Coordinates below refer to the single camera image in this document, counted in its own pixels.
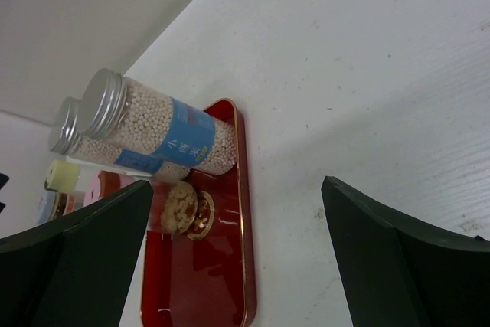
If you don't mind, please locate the yellow cap bottle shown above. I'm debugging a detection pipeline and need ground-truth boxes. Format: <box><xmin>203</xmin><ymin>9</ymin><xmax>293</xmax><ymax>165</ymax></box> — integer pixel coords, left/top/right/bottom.
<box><xmin>44</xmin><ymin>160</ymin><xmax>92</xmax><ymax>194</ymax></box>

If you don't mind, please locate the tall jar blue label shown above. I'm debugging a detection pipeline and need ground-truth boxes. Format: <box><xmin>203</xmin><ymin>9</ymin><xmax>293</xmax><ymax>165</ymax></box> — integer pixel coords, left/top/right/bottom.
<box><xmin>48</xmin><ymin>96</ymin><xmax>190</xmax><ymax>180</ymax></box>
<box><xmin>77</xmin><ymin>68</ymin><xmax>237</xmax><ymax>175</ymax></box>

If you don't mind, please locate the short jar white lid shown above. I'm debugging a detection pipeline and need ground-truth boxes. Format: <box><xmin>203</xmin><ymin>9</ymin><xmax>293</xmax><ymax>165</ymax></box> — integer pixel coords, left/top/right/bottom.
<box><xmin>35</xmin><ymin>190</ymin><xmax>83</xmax><ymax>225</ymax></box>

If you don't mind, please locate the red lacquer tray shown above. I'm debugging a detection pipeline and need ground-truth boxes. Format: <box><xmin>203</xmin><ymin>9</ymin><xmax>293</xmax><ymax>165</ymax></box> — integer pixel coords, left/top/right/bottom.
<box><xmin>140</xmin><ymin>99</ymin><xmax>257</xmax><ymax>326</ymax></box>

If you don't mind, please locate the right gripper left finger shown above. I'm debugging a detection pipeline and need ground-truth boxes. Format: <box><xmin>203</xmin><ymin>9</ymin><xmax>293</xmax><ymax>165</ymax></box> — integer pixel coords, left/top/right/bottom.
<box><xmin>1</xmin><ymin>180</ymin><xmax>153</xmax><ymax>326</ymax></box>

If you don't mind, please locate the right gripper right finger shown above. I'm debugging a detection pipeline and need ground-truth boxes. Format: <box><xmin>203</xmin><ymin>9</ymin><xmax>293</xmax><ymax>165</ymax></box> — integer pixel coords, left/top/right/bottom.
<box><xmin>322</xmin><ymin>176</ymin><xmax>489</xmax><ymax>326</ymax></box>

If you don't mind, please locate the pink cap bottle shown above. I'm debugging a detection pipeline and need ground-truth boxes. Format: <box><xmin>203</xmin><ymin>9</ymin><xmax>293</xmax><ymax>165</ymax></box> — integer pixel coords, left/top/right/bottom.
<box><xmin>83</xmin><ymin>171</ymin><xmax>198</xmax><ymax>234</ymax></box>

